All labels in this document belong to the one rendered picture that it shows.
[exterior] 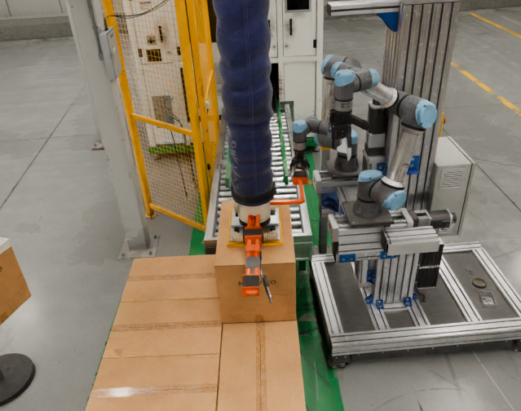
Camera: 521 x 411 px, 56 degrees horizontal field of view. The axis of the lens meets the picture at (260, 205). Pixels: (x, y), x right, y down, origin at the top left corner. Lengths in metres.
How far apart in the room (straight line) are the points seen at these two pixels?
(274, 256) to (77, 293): 1.95
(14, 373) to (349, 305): 2.15
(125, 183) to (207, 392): 1.95
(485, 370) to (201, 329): 1.73
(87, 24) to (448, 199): 2.43
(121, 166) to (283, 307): 1.79
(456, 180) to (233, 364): 1.50
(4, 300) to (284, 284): 1.48
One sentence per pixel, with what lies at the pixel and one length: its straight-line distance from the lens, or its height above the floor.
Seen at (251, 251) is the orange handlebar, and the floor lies 1.06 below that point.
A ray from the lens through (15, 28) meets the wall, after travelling 12.36.
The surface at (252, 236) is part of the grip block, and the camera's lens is 2.32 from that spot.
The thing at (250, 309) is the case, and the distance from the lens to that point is 2.61.
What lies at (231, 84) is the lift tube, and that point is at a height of 1.78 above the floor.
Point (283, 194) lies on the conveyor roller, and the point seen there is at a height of 0.52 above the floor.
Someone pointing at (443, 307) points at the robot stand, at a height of 0.21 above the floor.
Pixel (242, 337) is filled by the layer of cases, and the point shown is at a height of 0.54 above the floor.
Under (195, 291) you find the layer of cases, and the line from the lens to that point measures 2.90.
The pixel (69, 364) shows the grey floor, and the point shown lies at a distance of 3.49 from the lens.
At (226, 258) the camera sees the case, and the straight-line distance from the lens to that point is 2.46.
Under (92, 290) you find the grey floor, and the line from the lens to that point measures 3.95.
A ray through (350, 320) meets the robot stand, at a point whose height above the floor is 0.21.
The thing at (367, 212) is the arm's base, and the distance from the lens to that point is 2.54.
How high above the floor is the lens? 2.48
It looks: 33 degrees down
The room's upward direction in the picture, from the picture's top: 3 degrees counter-clockwise
